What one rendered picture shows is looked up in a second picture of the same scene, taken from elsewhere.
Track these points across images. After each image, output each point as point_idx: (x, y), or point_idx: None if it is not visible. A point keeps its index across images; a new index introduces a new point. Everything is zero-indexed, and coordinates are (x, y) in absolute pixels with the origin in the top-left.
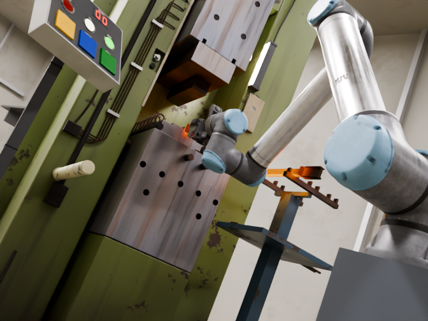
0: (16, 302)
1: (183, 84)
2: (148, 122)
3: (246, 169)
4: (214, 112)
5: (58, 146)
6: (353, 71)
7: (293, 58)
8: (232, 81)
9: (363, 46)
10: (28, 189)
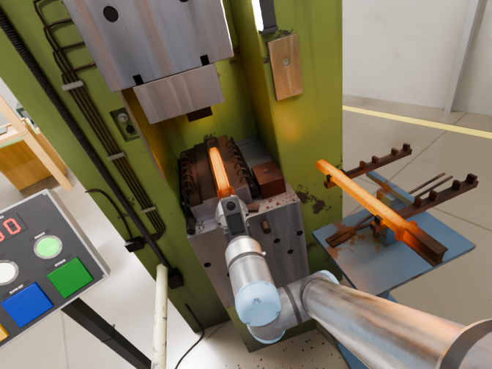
0: (211, 313)
1: None
2: (184, 184)
3: (312, 318)
4: (229, 218)
5: (141, 255)
6: None
7: None
8: (236, 1)
9: None
10: (156, 282)
